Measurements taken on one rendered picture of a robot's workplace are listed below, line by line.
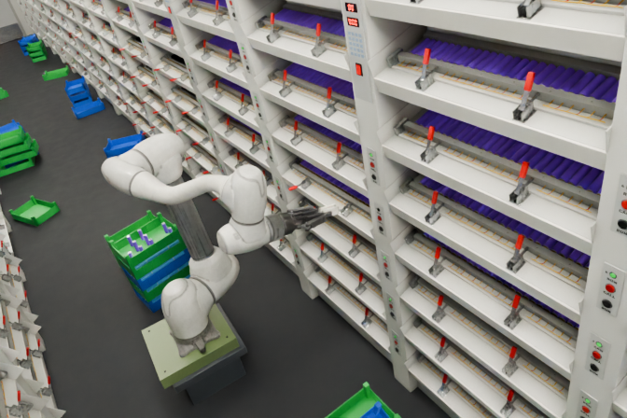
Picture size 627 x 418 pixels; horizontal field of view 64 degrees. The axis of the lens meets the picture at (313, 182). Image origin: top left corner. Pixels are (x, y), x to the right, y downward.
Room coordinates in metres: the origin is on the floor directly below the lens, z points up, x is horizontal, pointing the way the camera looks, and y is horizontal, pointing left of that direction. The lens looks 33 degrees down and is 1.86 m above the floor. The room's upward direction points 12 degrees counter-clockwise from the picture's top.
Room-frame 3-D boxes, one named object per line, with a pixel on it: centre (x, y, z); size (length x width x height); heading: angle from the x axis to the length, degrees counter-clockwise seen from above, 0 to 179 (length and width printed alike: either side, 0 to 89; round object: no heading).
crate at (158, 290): (2.15, 0.91, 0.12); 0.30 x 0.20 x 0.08; 127
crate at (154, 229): (2.15, 0.91, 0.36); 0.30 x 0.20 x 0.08; 127
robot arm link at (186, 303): (1.55, 0.63, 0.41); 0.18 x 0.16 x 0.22; 141
